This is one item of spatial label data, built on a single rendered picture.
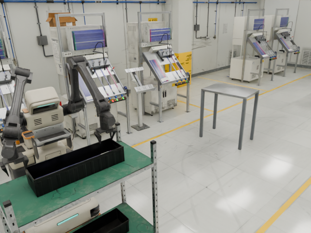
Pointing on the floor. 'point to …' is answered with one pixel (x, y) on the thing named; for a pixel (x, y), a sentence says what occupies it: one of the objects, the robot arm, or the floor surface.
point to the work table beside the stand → (233, 91)
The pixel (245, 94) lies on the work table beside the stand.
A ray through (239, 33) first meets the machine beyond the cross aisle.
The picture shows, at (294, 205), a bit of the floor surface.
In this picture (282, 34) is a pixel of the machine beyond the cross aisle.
